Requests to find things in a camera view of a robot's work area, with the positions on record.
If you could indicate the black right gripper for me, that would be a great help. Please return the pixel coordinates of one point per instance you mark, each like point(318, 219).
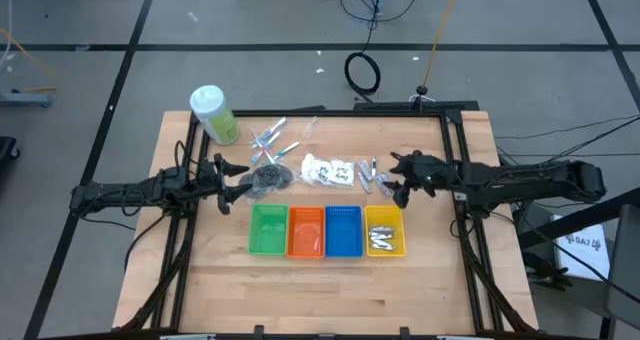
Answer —
point(432, 172)

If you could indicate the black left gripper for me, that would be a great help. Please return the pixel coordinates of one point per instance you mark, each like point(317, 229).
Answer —
point(209, 177)

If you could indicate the bagged white cotton balls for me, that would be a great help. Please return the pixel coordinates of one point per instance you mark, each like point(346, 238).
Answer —
point(345, 175)
point(312, 169)

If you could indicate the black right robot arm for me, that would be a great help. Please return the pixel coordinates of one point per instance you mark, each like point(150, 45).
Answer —
point(525, 182)

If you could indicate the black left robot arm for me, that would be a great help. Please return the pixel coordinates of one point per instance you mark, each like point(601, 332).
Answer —
point(130, 190)

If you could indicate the yellow plastic basket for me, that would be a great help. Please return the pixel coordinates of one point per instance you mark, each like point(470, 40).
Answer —
point(385, 214)

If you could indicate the red white wrapped toothbrush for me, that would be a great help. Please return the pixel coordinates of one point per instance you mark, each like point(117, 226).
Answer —
point(265, 150)

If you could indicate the blue white wrapped toothbrush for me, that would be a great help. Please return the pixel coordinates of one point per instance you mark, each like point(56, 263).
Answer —
point(266, 147)
point(272, 129)

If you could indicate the green plastic basket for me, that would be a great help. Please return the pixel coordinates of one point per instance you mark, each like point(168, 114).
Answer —
point(268, 230)

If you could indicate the teal white toothbrush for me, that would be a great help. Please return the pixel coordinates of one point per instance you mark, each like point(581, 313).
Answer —
point(287, 150)

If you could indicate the white green wipes canister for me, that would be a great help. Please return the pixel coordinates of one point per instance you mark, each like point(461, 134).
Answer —
point(214, 115)

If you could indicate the orange plastic basket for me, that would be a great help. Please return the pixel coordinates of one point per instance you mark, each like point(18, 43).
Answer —
point(300, 220)

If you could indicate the blue plastic basket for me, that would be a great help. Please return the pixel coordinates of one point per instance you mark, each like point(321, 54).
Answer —
point(344, 231)

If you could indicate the empty clear plastic wrapper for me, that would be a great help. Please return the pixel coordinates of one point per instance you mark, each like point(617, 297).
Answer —
point(310, 126)

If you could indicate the clear plastic packet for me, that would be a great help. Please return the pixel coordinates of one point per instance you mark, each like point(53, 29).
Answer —
point(310, 237)

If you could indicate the black table edge clamp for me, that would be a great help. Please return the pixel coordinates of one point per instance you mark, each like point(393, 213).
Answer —
point(258, 331)
point(405, 332)

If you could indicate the black diagonal beam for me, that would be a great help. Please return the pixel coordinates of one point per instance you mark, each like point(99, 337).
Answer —
point(575, 220)

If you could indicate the white printed box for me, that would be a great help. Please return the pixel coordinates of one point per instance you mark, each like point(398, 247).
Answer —
point(582, 245)

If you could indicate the grey floor platform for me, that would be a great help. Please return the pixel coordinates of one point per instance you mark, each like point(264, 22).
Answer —
point(25, 99)

